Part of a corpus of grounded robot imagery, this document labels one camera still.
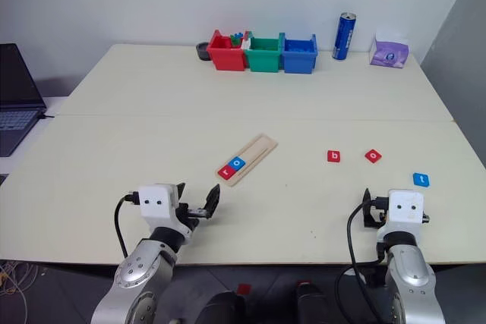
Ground thin loose floor wires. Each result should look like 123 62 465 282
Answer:
0 259 41 324

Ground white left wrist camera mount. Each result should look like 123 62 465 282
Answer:
137 184 200 244

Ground dark laptop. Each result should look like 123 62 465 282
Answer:
0 42 48 158

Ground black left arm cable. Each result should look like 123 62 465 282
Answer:
114 191 142 261

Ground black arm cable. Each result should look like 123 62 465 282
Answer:
334 195 390 324
114 191 142 261

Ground blue drink can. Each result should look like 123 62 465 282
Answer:
332 11 358 61

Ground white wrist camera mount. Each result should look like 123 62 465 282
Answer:
385 187 426 232
137 184 200 244

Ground wooden letter tray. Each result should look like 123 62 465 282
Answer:
214 133 279 189

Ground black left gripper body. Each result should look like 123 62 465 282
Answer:
177 201 213 228

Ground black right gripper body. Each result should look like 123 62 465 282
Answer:
365 206 389 228

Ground black round holder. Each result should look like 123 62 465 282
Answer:
195 41 212 61

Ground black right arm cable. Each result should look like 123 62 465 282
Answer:
334 195 390 324

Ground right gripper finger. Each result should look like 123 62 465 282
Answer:
361 187 374 228

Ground dark rounded shape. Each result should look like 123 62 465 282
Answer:
295 282 337 324
195 291 248 324

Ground blue plastic bin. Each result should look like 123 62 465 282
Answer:
282 33 319 74

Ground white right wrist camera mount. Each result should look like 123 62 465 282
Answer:
385 187 426 232

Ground red plastic bin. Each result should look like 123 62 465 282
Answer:
206 29 248 72

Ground green plastic bin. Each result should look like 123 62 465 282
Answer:
244 30 286 74

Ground purple tissue box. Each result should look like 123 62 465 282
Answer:
368 29 412 70

